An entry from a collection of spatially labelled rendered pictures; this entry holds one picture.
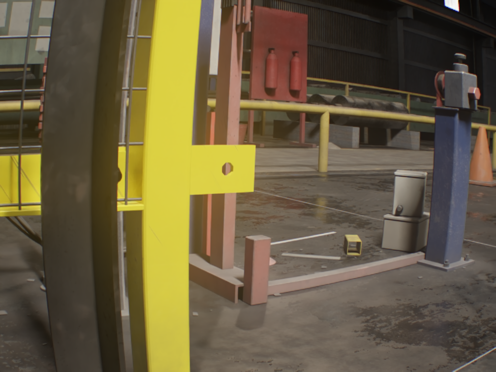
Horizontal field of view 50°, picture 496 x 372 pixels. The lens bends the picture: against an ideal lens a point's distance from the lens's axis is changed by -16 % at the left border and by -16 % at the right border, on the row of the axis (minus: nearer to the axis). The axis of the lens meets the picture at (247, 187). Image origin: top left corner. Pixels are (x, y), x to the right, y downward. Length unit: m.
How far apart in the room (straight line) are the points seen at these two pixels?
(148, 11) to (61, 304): 0.31
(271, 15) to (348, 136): 2.13
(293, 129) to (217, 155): 9.15
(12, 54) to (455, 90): 5.36
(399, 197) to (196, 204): 0.78
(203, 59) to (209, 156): 1.21
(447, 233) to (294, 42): 6.53
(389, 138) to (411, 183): 8.03
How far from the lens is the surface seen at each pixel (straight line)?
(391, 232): 2.24
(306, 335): 1.34
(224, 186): 0.66
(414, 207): 2.24
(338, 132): 8.97
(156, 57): 0.56
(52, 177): 0.36
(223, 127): 1.64
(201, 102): 1.83
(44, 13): 6.72
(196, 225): 1.87
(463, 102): 1.96
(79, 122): 0.37
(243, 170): 0.67
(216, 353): 1.22
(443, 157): 2.00
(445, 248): 2.01
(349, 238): 2.17
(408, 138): 9.95
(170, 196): 0.57
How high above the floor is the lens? 0.48
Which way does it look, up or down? 7 degrees down
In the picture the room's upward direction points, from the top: 2 degrees clockwise
